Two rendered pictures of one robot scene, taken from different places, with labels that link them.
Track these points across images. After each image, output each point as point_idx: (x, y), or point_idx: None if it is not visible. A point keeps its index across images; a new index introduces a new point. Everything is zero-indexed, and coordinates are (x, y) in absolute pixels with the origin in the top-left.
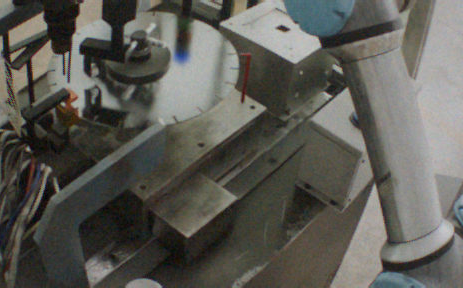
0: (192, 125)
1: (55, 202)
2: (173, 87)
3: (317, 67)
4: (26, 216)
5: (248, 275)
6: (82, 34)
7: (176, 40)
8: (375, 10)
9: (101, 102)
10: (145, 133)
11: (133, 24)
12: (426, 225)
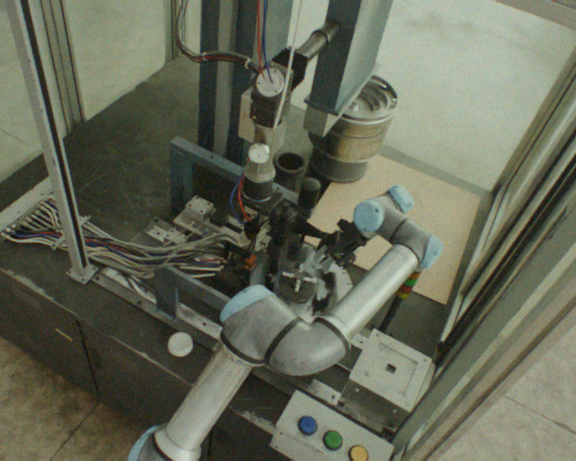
0: None
1: (166, 267)
2: None
3: (378, 405)
4: (180, 265)
5: None
6: (314, 251)
7: (323, 301)
8: (231, 333)
9: (256, 276)
10: (220, 294)
11: (333, 275)
12: (170, 431)
